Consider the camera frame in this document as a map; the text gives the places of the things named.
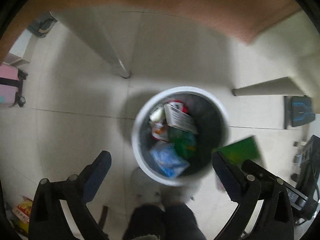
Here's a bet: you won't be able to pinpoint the green snack bag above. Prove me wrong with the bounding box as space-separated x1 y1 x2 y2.
212 136 263 166

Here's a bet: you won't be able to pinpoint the blue tissue packet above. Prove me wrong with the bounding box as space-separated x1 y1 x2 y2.
150 141 190 178

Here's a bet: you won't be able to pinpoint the green white carton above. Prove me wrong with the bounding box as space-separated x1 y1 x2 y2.
168 127 196 160

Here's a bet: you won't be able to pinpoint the red white snack bag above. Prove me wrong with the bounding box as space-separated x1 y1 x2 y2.
149 100 189 142

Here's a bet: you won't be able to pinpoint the white trash bin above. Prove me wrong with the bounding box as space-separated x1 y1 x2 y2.
131 86 229 186

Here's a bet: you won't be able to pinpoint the red yellow box on floor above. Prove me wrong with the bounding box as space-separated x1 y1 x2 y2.
12 196 33 235

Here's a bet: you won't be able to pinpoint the person's black trouser legs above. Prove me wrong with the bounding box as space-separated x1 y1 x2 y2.
123 204 206 239

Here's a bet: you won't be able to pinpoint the black blue exercise board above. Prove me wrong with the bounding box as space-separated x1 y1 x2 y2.
284 96 316 129

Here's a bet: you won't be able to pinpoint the white table leg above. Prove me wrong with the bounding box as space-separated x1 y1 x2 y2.
232 77 304 96
53 8 131 79

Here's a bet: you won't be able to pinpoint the pink suitcase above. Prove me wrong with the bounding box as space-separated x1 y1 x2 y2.
0 63 28 108

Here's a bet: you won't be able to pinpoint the pink brown tablecloth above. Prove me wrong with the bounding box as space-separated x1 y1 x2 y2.
1 0 301 57

